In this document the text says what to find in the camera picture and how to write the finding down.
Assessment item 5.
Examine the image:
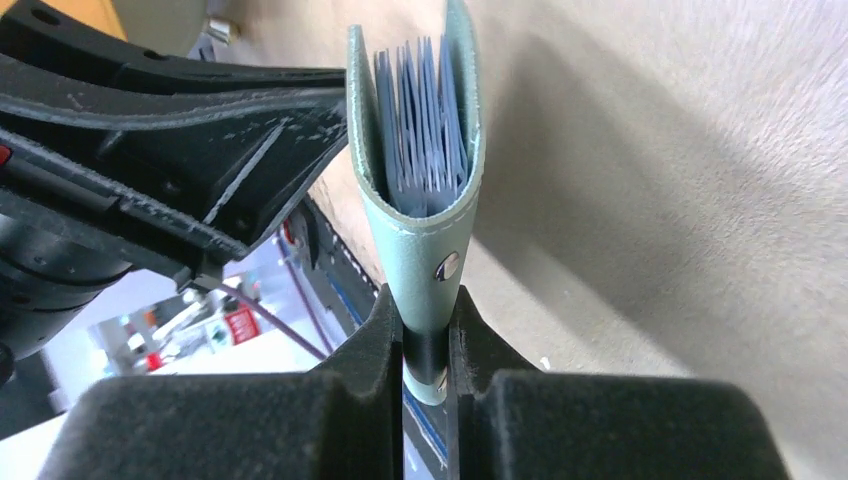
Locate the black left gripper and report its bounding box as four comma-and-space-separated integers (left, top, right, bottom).
1, 56, 347, 365

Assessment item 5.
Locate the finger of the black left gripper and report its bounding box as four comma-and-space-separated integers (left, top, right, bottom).
1, 1, 345, 95

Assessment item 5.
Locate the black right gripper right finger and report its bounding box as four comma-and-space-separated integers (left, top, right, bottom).
447, 289, 789, 479

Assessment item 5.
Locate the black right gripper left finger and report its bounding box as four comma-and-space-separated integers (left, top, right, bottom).
40, 287, 404, 479

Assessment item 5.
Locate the teal card holder wallet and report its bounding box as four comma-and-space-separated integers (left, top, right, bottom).
346, 1, 485, 405

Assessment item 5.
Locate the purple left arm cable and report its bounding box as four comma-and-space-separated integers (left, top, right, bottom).
211, 278, 329, 362

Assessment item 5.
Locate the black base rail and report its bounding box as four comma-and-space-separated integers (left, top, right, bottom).
285, 197, 448, 479

